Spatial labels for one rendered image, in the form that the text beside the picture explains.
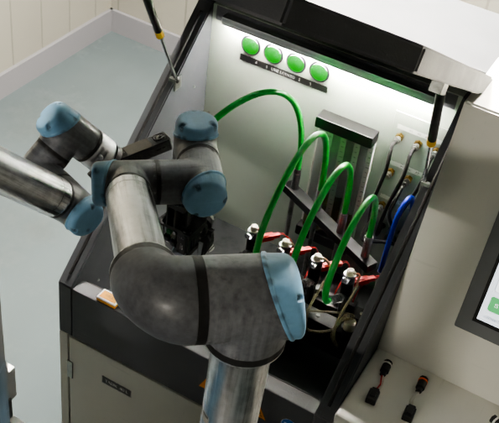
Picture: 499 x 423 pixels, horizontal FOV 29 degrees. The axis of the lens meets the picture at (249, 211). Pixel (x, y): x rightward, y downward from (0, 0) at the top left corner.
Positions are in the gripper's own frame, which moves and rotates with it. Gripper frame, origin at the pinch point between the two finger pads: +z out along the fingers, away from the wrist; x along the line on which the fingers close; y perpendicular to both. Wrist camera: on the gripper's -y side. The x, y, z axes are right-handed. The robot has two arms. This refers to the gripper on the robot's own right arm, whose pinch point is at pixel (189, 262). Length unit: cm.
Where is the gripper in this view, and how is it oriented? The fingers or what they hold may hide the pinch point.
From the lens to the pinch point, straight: 188.7
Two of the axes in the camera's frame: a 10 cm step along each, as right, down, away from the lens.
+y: -4.9, 5.2, -7.0
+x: 8.6, 3.9, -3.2
